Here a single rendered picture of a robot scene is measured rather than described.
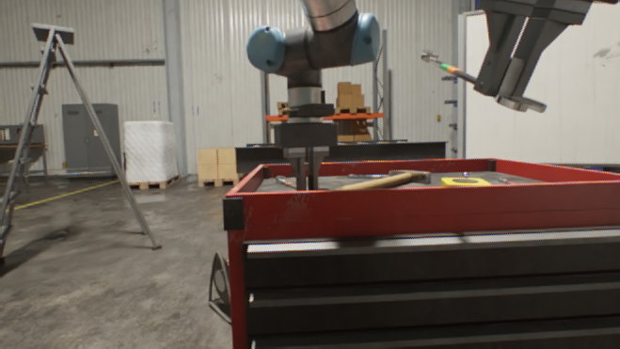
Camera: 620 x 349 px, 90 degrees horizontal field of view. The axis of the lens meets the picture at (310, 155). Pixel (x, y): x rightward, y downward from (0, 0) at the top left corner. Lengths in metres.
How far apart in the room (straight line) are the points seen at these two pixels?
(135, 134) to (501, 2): 6.85
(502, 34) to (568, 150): 2.66
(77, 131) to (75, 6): 3.26
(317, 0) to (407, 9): 9.09
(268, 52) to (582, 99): 2.71
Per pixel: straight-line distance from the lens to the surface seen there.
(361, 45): 0.50
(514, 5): 0.37
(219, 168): 6.59
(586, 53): 3.08
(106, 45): 10.04
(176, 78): 8.94
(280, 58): 0.55
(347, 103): 7.49
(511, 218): 0.61
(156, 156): 6.92
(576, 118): 3.02
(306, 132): 0.65
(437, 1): 9.90
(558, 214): 0.65
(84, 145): 9.47
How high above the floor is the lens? 1.04
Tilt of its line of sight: 4 degrees down
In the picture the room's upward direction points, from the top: 1 degrees counter-clockwise
